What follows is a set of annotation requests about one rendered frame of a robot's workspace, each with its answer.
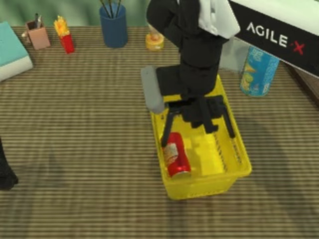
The blue chips canister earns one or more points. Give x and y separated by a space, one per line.
259 72

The yellow plastic basket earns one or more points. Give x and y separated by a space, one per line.
207 159

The blue pen cup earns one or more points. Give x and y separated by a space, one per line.
113 30

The small yellow cup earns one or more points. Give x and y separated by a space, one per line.
154 42

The red soda can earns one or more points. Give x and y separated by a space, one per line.
177 156

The pink pen holder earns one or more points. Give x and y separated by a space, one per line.
38 37

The teal and white book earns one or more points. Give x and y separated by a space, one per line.
11 52

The red french fries box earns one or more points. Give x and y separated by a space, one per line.
66 37

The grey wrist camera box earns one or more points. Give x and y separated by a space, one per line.
152 89

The grey pen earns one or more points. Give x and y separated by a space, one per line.
38 21

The black pen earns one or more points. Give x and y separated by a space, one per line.
106 8
118 7

